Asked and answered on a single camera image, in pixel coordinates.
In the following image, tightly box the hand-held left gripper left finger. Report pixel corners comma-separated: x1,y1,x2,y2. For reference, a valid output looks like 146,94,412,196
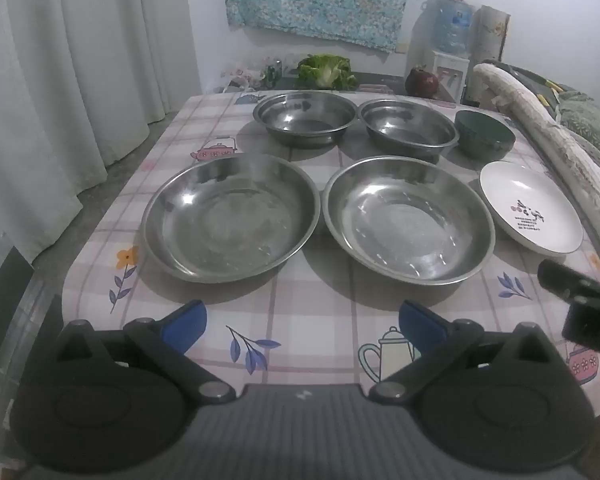
55,300,238,406

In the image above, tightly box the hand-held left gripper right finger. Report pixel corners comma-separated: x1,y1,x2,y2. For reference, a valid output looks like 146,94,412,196
367,300,568,406

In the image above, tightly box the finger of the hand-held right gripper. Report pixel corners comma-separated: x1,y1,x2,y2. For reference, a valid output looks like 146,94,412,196
537,259,600,306

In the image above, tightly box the large steel plate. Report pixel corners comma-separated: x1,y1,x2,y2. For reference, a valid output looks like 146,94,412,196
141,154,322,283
321,156,496,286

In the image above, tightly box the green ceramic bowl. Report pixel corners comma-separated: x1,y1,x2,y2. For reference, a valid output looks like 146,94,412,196
454,110,517,162

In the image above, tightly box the steel bowl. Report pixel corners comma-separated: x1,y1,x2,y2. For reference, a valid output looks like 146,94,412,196
357,99,460,161
252,91,357,149

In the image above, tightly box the white printed ceramic plate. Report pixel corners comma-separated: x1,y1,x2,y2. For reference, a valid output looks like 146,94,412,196
478,161,585,257

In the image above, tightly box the green quilted blanket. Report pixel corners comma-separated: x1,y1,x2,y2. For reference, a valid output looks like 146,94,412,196
555,91,600,166

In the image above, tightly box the rolled white mat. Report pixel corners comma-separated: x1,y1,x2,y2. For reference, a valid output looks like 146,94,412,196
472,60,600,231

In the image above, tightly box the dark grey blanket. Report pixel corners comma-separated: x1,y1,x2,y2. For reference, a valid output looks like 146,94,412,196
500,60,581,97

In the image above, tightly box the low dark table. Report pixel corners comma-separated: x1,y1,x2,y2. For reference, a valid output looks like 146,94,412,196
260,67,461,97

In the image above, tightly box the white plastic bag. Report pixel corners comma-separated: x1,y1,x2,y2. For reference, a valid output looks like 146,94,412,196
220,60,266,92

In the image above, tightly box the floral paper roll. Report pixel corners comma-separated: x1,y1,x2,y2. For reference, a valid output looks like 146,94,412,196
472,5,512,66

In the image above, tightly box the green lettuce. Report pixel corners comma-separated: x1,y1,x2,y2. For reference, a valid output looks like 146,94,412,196
296,54,358,92

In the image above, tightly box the white curtain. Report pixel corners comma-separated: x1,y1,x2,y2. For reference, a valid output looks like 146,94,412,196
0,0,201,261

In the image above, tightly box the blue water bottle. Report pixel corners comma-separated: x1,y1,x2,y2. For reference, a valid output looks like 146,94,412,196
432,0,476,56

